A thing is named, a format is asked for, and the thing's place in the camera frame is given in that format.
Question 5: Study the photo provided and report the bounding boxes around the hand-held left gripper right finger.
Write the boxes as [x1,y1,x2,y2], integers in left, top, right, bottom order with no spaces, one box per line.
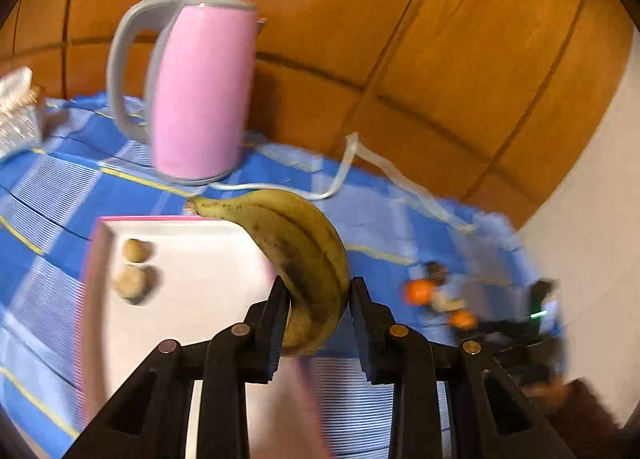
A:
[348,276,576,459]

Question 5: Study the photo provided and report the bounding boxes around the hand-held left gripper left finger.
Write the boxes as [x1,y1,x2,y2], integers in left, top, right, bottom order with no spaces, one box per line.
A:
[62,275,291,459]

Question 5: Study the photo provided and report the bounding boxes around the white tray with pink rim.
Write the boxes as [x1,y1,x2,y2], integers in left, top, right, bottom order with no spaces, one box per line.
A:
[75,216,336,459]

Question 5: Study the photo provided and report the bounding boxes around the yellow banana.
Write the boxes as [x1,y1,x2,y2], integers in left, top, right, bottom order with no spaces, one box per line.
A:
[186,188,351,358]

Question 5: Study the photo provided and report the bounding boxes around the small tan round fruit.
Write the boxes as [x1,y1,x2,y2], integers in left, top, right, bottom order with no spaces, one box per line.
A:
[122,238,151,264]

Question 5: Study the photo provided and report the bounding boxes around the blue plaid tablecloth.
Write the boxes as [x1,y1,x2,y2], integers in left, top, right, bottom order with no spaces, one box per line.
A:
[0,94,571,459]

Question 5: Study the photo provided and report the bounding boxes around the pink electric kettle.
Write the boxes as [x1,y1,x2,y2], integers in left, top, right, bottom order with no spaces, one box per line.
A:
[106,0,267,187]

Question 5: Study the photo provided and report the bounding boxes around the silver tissue box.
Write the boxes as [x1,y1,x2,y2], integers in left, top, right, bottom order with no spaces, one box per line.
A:
[0,66,48,160]

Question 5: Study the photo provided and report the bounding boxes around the white power cord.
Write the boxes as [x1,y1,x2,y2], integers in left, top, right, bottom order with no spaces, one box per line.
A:
[210,132,481,235]

